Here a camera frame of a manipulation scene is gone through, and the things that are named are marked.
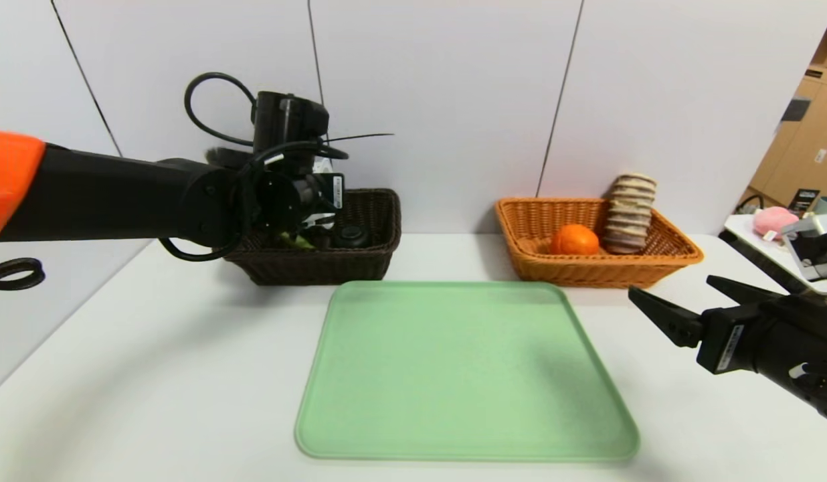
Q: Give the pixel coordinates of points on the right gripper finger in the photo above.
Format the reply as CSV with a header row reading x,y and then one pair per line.
x,y
668,314
738,291

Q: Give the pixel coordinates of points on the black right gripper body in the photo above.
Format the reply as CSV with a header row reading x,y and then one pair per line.
x,y
724,347

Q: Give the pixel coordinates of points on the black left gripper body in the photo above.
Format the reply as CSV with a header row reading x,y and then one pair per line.
x,y
334,192

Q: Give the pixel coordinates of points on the glass cup with black holder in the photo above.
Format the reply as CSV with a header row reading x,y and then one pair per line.
x,y
352,235

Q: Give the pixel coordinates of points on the brown striped bread roll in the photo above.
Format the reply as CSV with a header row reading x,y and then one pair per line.
x,y
629,214

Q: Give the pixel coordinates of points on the orange fruit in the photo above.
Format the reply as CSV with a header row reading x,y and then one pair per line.
x,y
574,239

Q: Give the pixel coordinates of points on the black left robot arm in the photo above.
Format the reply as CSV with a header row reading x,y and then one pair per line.
x,y
119,197

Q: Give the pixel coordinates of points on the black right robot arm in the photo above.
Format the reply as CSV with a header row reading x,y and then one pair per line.
x,y
801,355

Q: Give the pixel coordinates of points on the dark brown wicker basket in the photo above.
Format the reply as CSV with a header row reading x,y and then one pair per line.
x,y
360,264

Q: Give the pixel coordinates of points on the orange wicker basket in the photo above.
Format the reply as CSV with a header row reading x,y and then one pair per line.
x,y
587,271

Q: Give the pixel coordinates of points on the white side table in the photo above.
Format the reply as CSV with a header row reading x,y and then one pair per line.
x,y
748,237

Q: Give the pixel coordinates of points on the pink plush toy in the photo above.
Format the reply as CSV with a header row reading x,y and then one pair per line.
x,y
776,221

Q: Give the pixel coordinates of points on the small black box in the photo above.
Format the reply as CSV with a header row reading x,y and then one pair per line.
x,y
803,199

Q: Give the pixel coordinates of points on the wooden cabinet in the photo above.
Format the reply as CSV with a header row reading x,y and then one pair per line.
x,y
808,134

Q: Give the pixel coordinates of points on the light green plastic tray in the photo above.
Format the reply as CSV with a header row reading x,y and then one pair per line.
x,y
467,375

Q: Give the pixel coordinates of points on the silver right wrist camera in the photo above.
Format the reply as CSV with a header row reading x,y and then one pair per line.
x,y
815,251

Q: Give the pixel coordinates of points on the dark grey wall box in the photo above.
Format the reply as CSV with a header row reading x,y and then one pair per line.
x,y
795,110

